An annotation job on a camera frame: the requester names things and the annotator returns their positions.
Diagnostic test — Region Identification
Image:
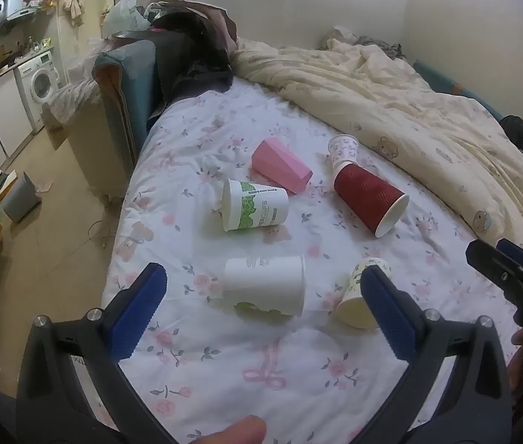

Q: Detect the teal pillow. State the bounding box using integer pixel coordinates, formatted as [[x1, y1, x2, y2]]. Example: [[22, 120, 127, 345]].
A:
[[413, 59, 507, 122]]

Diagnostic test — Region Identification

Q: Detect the white cup with green print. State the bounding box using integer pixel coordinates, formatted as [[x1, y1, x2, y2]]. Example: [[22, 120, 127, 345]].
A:
[[221, 178, 290, 233]]

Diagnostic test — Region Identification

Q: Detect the grey trash bin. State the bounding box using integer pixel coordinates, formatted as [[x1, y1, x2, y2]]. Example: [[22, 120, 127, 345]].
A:
[[0, 171, 43, 223]]

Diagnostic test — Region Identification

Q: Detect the dark clothing pile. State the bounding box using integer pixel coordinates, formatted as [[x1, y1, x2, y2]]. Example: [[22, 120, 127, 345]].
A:
[[149, 9, 240, 112]]

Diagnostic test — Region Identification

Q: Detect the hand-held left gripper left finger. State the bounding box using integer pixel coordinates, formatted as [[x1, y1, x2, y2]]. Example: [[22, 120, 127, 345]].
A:
[[15, 263, 179, 444]]

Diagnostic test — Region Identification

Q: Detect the red ribbed paper cup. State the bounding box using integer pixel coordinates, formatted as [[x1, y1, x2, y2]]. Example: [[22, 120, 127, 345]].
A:
[[333, 161, 410, 239]]

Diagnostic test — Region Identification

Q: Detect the white washing machine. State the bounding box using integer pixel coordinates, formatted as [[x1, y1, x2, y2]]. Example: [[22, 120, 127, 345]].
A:
[[13, 48, 64, 133]]

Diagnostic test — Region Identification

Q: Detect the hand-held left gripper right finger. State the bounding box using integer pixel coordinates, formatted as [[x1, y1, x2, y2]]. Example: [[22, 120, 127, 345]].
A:
[[354, 266, 516, 444]]

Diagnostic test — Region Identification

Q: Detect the yellow patterned paper cup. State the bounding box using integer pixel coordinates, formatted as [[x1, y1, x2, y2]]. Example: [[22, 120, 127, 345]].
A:
[[336, 258, 392, 330]]

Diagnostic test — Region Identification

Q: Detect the beige hanging cloth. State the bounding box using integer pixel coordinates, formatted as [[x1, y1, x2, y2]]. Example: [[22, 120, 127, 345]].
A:
[[62, 0, 85, 27]]

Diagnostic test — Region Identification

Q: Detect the blue padded headboard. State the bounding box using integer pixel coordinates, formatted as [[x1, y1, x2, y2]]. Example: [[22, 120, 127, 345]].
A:
[[92, 39, 161, 169]]

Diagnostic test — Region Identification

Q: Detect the pink paper cup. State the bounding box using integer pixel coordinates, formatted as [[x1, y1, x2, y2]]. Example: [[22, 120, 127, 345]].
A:
[[251, 138, 314, 194]]

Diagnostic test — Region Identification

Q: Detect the pink patterned cloth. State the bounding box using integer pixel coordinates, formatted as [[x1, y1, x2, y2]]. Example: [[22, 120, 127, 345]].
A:
[[40, 78, 103, 131]]

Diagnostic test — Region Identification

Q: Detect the white cup with green base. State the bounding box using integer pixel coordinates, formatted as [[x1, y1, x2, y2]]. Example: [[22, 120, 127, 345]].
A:
[[221, 255, 307, 318]]

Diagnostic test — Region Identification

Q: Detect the grey crumpled cloth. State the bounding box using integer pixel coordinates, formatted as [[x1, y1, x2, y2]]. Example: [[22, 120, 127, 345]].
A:
[[321, 25, 408, 61]]

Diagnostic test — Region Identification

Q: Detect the cream bear print duvet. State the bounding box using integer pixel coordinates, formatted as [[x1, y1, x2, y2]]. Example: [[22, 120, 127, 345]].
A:
[[230, 36, 523, 266]]

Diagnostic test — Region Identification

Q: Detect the person's left hand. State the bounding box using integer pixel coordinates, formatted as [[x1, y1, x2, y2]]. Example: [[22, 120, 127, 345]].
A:
[[195, 415, 268, 444]]

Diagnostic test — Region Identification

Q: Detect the small white patterned cup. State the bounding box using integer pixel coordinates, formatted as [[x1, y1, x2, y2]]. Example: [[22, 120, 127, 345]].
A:
[[327, 135, 359, 175]]

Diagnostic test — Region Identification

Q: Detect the white plastic bag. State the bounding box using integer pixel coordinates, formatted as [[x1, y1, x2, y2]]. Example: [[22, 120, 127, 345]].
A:
[[102, 0, 152, 38]]

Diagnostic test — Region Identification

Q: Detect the floral white bed sheet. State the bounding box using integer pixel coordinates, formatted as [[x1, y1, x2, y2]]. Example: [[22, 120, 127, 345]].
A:
[[101, 76, 523, 444]]

